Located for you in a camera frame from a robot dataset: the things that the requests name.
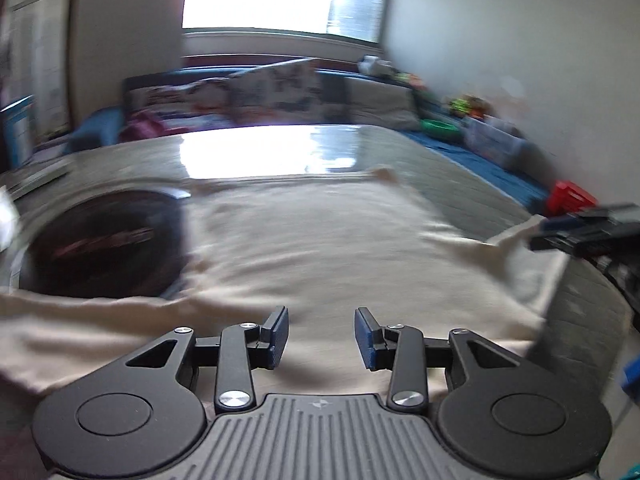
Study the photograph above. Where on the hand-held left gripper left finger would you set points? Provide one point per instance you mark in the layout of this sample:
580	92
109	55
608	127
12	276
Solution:
277	332

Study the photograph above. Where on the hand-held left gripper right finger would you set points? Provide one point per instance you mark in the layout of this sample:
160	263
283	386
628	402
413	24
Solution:
365	337

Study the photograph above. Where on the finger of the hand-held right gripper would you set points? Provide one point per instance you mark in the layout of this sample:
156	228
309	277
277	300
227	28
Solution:
555	245
555	222

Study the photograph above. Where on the cream cloth towel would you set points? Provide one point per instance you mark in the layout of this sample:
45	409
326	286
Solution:
325	240

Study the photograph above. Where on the red plastic stool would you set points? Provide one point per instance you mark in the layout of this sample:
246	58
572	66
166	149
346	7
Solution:
570	195

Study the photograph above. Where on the clear plastic storage box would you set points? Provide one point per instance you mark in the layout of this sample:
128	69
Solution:
492	142

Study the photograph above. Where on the green bowl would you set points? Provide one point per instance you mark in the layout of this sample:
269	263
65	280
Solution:
440	127

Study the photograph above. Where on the green yellow plush toy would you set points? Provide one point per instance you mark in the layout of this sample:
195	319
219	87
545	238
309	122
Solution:
460	105

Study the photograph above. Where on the black round induction cooker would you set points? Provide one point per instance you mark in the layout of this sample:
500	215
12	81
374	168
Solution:
100	250

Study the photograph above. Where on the grey pillow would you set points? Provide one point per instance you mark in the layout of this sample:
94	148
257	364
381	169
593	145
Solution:
380	102

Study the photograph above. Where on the panda plush toy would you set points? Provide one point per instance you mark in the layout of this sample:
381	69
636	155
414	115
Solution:
375	65

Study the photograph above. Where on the large butterfly print pillow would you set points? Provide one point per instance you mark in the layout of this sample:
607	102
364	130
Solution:
280	90

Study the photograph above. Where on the blue corner sofa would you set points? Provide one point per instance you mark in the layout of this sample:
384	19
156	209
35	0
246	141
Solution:
350	90

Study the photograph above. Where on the pink cloth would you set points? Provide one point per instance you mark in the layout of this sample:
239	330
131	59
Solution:
142	122

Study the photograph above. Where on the flat butterfly print pillow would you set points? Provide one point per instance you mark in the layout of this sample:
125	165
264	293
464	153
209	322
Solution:
185	100

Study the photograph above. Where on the white remote control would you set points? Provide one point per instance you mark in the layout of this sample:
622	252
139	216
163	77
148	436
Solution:
37	180

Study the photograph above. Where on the blue cabinet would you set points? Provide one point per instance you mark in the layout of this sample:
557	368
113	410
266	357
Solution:
20	130

